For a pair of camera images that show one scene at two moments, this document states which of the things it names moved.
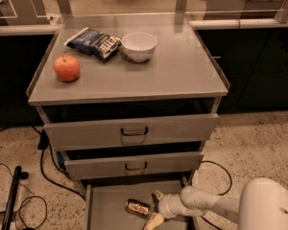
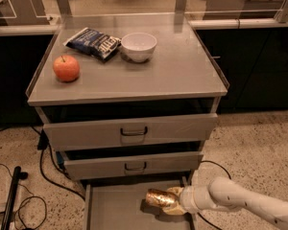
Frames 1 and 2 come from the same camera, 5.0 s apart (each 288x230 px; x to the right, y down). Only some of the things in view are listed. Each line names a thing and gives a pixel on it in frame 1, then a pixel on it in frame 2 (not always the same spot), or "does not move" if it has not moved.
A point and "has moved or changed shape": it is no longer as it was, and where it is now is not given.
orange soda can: x=137 y=208 has moved or changed shape
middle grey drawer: x=103 y=166 does not move
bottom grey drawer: x=105 y=204 does not move
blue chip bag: x=93 y=44 does not move
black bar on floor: x=18 y=174 does not move
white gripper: x=166 y=205 → x=191 y=199
